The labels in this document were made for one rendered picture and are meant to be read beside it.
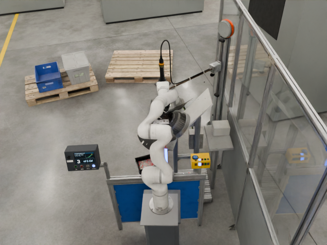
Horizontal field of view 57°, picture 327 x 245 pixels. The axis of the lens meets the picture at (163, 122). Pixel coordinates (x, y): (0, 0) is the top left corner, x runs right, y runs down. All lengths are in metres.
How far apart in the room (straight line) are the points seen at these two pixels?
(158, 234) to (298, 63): 2.82
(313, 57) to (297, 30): 0.52
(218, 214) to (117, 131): 1.94
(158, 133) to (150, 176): 0.39
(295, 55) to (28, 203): 3.72
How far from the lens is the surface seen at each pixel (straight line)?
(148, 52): 6.24
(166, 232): 2.57
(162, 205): 2.40
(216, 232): 3.47
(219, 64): 2.92
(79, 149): 2.58
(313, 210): 1.73
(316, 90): 4.79
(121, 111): 4.92
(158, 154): 2.00
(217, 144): 3.07
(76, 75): 5.41
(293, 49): 4.14
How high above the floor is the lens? 3.00
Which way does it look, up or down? 40 degrees down
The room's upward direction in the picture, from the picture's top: 3 degrees counter-clockwise
